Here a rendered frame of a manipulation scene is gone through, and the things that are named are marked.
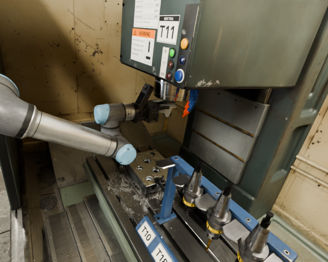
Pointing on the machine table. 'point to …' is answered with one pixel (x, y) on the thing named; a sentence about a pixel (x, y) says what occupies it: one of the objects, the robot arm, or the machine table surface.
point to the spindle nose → (168, 91)
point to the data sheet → (147, 13)
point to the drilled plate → (139, 178)
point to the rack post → (167, 212)
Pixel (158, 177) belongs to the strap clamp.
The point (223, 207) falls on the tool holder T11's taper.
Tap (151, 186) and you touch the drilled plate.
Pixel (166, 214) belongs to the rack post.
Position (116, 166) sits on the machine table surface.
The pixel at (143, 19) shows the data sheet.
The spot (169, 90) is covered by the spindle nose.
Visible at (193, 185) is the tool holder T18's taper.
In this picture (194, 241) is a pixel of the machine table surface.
